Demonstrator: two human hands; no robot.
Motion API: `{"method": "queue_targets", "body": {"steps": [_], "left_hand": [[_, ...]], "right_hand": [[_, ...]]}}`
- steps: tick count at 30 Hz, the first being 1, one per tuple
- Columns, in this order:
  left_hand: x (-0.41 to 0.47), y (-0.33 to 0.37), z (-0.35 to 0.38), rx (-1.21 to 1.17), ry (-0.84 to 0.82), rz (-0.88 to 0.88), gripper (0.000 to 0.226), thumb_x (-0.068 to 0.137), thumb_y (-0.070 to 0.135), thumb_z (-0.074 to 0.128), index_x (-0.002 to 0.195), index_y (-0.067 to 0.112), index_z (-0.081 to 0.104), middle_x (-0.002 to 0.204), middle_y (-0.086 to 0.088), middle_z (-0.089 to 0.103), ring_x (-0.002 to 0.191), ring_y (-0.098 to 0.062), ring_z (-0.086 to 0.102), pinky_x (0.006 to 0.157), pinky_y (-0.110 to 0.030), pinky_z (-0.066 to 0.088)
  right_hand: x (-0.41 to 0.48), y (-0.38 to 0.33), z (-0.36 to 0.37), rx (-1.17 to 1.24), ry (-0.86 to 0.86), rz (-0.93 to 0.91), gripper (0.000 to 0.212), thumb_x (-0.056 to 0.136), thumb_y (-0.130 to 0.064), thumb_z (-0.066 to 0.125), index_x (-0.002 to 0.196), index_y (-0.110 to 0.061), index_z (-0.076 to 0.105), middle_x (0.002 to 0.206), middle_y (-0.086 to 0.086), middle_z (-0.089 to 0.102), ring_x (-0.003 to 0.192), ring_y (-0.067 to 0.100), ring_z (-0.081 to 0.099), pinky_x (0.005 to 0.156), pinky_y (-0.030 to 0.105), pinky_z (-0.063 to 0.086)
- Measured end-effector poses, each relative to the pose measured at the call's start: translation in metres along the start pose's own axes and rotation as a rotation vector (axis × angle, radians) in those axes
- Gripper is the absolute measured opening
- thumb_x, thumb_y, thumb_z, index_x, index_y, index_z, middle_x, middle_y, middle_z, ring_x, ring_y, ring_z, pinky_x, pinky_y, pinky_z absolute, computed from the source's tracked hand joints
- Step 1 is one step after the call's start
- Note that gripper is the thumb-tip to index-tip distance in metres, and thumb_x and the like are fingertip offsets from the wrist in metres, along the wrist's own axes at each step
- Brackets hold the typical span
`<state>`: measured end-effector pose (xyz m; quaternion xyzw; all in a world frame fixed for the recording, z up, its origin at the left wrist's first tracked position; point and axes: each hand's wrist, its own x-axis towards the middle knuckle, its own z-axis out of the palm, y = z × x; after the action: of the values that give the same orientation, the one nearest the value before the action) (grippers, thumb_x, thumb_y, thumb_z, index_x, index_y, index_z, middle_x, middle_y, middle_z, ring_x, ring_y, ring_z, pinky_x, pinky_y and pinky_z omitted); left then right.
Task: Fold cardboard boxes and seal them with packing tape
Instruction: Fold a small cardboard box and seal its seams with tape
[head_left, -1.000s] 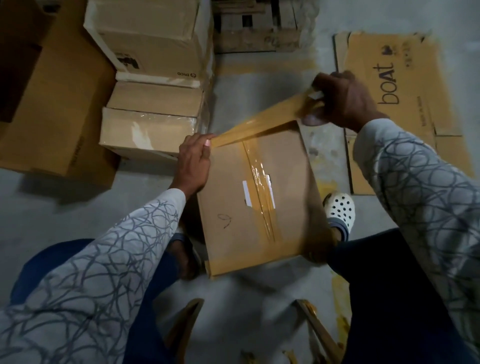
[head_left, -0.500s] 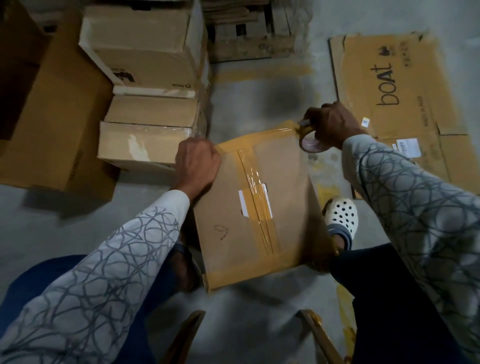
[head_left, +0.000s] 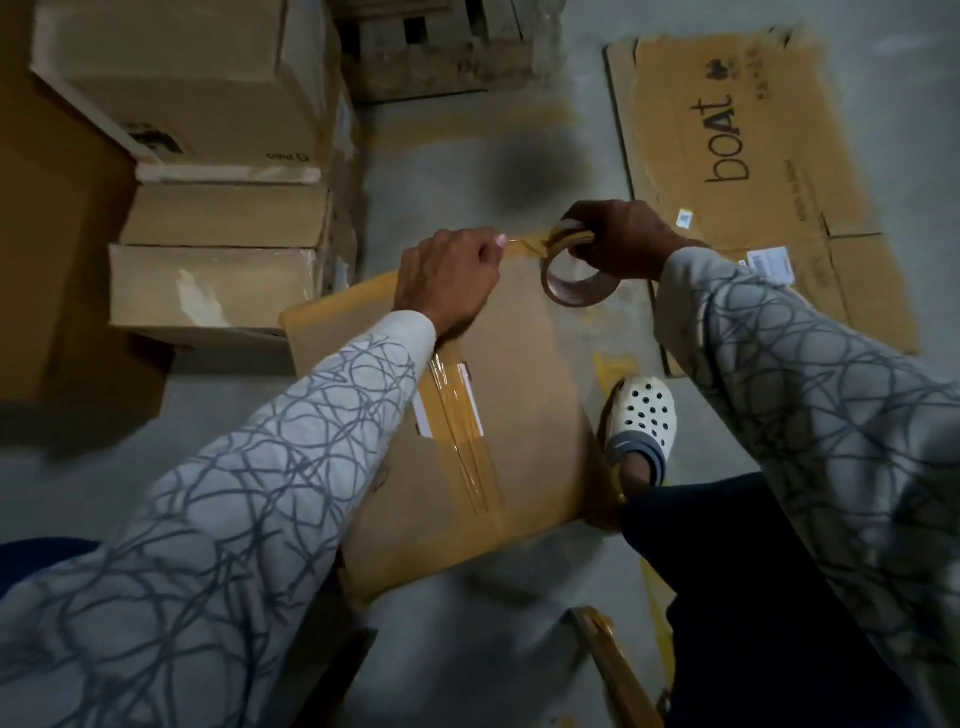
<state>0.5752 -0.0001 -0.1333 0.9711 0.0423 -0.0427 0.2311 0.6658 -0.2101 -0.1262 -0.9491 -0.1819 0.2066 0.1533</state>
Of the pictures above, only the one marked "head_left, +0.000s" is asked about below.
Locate person's left forearm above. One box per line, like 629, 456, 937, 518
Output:
0, 309, 440, 728

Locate brown plastic-wrapped stool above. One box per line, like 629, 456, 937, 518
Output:
289, 604, 671, 728

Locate person's right hand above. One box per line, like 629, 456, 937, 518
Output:
559, 199, 707, 282

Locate person's right white clog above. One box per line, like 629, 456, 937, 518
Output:
598, 375, 680, 495

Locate person's blue trousers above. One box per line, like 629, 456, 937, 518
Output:
0, 471, 939, 728

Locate person's left hand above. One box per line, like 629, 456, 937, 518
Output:
393, 228, 510, 341

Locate brown packing tape roll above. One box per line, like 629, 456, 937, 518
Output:
502, 222, 624, 311

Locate large black-label cardboard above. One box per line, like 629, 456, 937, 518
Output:
0, 0, 176, 420

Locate brown cardboard sheet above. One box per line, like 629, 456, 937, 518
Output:
604, 28, 924, 378

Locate small cardboard box being taped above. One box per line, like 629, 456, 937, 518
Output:
108, 165, 363, 351
279, 237, 615, 608

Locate person's right forearm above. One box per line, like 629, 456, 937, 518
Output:
652, 246, 960, 722

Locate wooden pallet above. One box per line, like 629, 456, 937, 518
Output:
333, 0, 570, 105

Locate cardboard box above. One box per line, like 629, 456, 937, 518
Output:
28, 0, 360, 186

